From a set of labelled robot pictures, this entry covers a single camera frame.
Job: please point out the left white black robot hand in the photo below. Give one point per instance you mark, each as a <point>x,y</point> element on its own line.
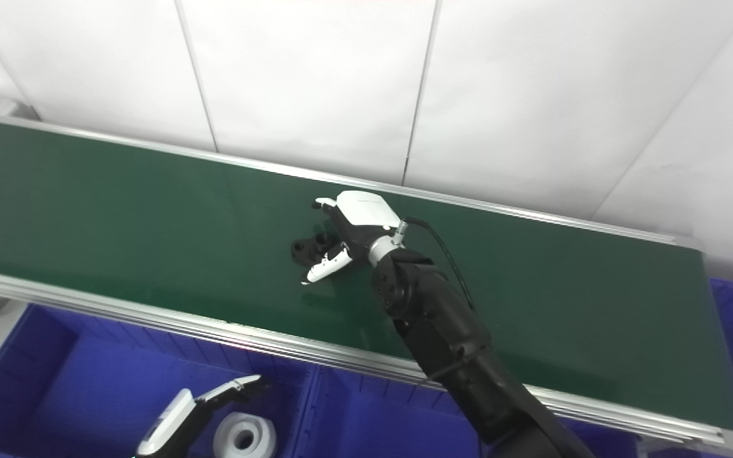
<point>169,429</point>

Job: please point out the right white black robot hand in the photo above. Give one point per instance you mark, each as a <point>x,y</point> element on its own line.
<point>363,216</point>

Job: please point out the black flange part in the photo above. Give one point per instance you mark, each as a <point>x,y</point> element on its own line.
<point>306,249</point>

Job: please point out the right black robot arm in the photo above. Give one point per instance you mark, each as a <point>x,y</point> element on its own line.
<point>449,337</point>

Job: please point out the white cylindrical part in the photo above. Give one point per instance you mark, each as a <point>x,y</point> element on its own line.
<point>261,439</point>

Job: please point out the green conveyor belt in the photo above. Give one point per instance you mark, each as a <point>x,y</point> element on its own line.
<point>214,331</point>
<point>150,222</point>

